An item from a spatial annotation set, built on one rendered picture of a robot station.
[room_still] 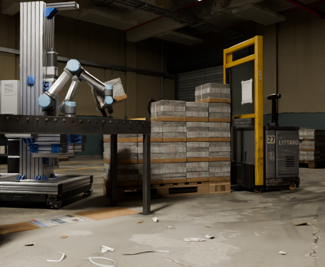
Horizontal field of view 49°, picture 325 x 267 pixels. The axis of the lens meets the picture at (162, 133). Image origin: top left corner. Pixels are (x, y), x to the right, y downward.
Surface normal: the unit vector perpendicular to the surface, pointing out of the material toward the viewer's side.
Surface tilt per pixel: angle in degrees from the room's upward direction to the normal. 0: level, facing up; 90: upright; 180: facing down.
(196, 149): 90
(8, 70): 90
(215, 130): 90
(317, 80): 90
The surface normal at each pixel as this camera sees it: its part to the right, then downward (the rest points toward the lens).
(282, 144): 0.37, -0.01
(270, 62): -0.75, -0.01
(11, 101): -0.18, -0.01
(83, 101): 0.66, -0.01
